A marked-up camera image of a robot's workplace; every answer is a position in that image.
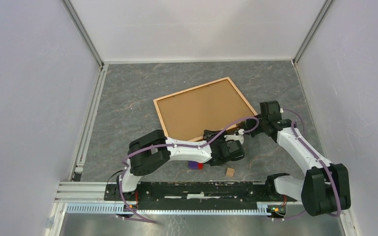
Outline brown backing board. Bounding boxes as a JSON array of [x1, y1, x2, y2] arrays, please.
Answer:
[[156, 80, 255, 140]]

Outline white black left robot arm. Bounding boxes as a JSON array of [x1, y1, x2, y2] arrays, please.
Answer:
[[116, 129, 245, 200]]

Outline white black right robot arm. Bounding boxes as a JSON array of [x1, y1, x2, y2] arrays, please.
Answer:
[[240, 100, 351, 217]]

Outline small wooden cube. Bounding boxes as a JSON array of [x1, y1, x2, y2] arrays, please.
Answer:
[[225, 168, 235, 177]]

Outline purple red block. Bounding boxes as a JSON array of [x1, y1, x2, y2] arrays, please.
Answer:
[[188, 161, 204, 170]]

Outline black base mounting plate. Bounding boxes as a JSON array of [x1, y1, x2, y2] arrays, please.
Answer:
[[104, 181, 296, 210]]

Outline white slotted cable duct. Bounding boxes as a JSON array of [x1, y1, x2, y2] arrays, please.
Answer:
[[66, 203, 271, 216]]

